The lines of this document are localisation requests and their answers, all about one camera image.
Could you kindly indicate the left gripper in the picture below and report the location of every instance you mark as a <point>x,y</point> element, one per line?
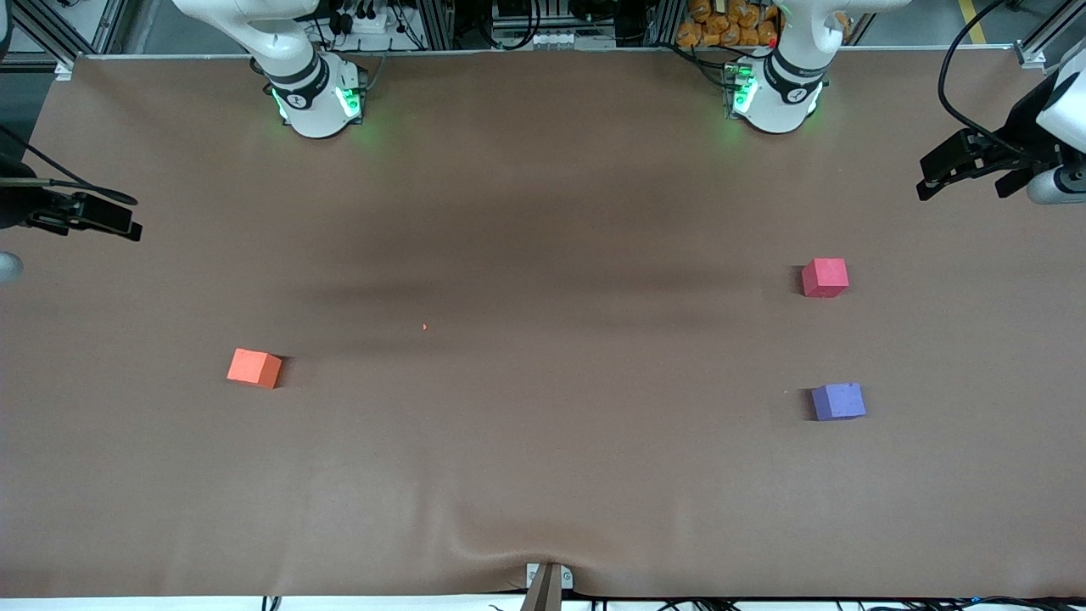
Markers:
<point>1025,134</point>

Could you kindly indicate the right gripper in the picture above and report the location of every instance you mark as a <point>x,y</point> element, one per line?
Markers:
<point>15,206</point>

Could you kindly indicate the orange foam block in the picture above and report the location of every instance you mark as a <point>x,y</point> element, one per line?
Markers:
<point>253,367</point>

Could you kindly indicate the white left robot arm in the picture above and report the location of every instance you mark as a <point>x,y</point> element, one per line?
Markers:
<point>785,93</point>

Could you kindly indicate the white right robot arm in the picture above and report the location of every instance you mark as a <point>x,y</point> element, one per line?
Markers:
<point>314,93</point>

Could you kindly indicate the red foam block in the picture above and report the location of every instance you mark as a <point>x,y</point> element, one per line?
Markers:
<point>825,277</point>

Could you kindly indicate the purple foam block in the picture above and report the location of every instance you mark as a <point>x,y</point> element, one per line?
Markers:
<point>838,401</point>

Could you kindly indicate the pile of orange snacks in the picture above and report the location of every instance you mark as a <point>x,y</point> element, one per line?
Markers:
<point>730,25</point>

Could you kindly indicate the white power strip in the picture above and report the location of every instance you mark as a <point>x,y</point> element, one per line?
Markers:
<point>361,21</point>

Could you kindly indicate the brown table mat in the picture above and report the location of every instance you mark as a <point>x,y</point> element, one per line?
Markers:
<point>543,475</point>

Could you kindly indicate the metal corner bracket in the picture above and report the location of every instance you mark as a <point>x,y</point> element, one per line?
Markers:
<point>64,68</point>
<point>1031,55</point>

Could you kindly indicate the aluminium frame profile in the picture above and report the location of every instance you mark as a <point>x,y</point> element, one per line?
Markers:
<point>1056,25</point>
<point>42,34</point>

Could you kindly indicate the metal clamp bracket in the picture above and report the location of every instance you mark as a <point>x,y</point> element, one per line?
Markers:
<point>548,585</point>

